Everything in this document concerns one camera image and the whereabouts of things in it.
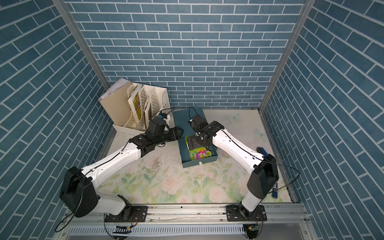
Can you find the green flower seed bag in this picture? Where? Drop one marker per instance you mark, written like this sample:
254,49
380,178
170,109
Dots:
196,151

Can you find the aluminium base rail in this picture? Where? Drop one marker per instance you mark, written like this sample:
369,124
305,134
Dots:
286,221

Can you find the black blue tool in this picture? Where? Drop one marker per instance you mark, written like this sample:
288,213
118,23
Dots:
263,152

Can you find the teal drawer cabinet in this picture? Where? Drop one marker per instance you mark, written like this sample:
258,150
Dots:
182,117

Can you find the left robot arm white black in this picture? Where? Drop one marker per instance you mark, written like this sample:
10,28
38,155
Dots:
79,186

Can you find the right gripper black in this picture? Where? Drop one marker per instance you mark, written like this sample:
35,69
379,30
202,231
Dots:
206,145

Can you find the beige folder with papers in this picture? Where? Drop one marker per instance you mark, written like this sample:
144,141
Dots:
115,102

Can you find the floral table mat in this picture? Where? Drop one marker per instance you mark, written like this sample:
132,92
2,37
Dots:
160,178

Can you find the cream mesh file organizer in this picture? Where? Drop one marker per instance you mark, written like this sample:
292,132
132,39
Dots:
153,100

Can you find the yellow green booklet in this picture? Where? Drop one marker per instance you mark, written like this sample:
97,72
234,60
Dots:
134,101

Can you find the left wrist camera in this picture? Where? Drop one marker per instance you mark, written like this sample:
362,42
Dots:
165,117

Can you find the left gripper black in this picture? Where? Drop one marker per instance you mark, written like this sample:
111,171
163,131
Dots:
172,132

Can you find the teal drawer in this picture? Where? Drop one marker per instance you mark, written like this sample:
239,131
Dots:
186,162

